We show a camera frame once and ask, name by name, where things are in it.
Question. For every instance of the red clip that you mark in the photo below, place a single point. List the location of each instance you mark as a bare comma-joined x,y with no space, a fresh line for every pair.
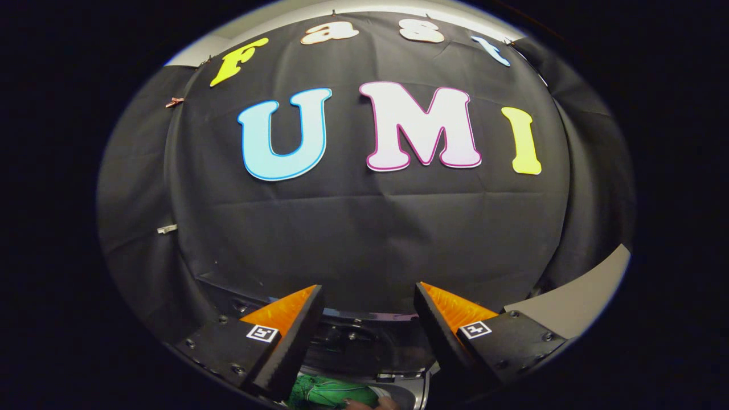
175,102

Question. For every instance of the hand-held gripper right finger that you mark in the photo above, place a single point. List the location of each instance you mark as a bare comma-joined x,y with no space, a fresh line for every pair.
441,341

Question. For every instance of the white clip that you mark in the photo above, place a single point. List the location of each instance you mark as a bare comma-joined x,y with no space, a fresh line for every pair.
167,229

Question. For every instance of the black backdrop cloth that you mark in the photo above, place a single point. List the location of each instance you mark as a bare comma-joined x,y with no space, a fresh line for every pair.
364,228

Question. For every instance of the green polo shirt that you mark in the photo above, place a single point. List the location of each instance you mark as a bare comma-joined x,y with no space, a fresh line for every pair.
324,393

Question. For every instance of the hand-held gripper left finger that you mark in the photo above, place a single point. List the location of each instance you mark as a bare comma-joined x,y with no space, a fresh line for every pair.
296,347

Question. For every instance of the grey cabinet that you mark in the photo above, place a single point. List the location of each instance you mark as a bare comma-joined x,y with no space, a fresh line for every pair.
575,302

